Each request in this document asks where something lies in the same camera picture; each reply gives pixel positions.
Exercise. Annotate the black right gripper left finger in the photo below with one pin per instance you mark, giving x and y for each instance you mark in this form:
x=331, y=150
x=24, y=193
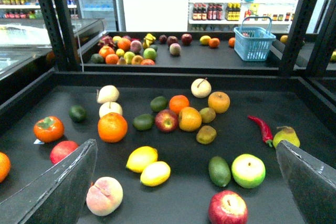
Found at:
x=58, y=195

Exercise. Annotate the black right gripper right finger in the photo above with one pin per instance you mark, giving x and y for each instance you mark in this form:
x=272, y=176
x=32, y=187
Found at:
x=311, y=181

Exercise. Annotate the yellow lemon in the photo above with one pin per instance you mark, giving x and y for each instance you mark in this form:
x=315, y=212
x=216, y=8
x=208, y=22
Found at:
x=141, y=157
x=155, y=174

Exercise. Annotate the blue basket on far shelf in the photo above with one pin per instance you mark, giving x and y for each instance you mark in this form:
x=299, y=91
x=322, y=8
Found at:
x=253, y=43

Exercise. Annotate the pink peach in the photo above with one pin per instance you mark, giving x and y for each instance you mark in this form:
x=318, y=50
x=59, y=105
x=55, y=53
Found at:
x=104, y=196

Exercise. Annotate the red round fruit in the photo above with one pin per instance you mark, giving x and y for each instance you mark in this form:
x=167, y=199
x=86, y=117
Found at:
x=62, y=150

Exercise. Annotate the yellow green pear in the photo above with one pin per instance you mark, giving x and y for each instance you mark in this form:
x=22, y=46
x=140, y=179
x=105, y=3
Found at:
x=286, y=133

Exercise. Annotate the orange at left edge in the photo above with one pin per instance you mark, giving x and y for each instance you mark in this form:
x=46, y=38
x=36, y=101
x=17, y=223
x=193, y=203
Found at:
x=5, y=166

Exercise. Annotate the green apple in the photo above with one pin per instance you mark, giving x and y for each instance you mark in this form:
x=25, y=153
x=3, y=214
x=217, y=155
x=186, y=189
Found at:
x=248, y=171

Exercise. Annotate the red chili pepper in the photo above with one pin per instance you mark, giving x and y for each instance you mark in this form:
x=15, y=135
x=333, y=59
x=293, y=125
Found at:
x=265, y=130

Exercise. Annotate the orange persimmon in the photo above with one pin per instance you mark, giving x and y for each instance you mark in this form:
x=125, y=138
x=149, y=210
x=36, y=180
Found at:
x=49, y=129

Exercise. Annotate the dark green avocado left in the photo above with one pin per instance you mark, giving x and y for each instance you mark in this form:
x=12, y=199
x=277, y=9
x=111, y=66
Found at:
x=77, y=113

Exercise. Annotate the large orange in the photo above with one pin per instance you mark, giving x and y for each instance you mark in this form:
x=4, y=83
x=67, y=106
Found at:
x=112, y=127

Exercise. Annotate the red apple front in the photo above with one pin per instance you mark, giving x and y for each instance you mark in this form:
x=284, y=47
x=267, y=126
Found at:
x=227, y=207

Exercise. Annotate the green avocado front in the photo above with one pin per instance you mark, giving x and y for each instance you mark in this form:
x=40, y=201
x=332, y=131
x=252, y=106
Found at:
x=219, y=171

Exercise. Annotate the white apple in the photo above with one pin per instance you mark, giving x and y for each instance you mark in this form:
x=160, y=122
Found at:
x=110, y=107

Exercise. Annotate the green lime lower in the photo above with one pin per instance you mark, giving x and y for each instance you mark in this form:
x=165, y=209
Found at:
x=143, y=122

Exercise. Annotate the green lime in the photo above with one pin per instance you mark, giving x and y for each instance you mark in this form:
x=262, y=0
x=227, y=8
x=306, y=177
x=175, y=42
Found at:
x=143, y=122
x=158, y=104

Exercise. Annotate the white pear left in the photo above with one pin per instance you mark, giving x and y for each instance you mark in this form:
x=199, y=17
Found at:
x=107, y=93

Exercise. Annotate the brown kiwi lower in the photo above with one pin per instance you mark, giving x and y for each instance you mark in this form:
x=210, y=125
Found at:
x=206, y=135

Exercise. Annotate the brown kiwi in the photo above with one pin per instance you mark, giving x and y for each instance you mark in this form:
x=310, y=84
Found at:
x=207, y=114
x=206, y=135

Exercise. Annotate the yellow orange apple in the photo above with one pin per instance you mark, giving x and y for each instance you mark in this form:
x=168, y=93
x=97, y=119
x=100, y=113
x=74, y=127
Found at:
x=219, y=102
x=189, y=119

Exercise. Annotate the brown kiwi upper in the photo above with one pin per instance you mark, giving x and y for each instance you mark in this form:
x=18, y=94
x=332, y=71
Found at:
x=207, y=114

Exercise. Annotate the red yellow apple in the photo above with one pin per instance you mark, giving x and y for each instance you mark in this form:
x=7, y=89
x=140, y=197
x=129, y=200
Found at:
x=166, y=121

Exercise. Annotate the green lime upper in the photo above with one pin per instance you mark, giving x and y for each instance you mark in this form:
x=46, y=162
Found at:
x=158, y=104

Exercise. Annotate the white pear with stem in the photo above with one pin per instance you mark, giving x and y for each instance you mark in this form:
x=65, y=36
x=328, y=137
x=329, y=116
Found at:
x=201, y=88

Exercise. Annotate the small tangerine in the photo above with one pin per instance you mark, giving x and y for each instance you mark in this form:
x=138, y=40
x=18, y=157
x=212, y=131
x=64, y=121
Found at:
x=178, y=102

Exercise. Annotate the far fruit pile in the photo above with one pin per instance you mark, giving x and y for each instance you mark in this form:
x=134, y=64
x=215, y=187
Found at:
x=125, y=50

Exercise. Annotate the black shelf frame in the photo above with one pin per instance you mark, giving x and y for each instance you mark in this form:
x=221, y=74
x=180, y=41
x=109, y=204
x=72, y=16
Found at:
x=58, y=23

